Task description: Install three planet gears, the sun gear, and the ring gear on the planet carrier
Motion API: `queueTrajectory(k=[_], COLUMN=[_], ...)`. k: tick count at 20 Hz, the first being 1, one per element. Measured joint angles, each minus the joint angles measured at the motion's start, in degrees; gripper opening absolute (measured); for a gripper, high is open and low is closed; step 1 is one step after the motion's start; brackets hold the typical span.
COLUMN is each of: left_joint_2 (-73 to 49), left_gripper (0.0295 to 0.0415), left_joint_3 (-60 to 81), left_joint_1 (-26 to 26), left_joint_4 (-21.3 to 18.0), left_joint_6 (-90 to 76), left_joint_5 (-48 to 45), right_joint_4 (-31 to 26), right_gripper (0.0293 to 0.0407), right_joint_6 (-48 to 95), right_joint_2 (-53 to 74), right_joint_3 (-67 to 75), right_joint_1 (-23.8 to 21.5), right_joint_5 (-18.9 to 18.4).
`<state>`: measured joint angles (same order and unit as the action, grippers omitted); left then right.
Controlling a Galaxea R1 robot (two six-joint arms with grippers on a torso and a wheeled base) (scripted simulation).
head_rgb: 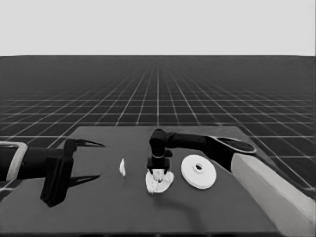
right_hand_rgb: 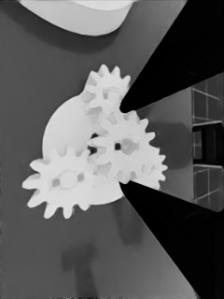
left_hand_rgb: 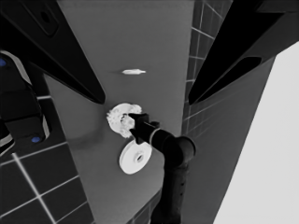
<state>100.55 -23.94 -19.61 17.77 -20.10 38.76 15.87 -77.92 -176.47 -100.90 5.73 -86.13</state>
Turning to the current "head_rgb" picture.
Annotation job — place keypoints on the small white gear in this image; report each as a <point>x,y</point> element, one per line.
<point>151,187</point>

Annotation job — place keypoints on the large thick white disc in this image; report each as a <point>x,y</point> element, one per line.
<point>191,176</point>

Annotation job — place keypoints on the white round carrier with pins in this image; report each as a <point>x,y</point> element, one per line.
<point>163,186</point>

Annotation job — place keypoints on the small white T-shaped piece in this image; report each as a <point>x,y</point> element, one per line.
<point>122,168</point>

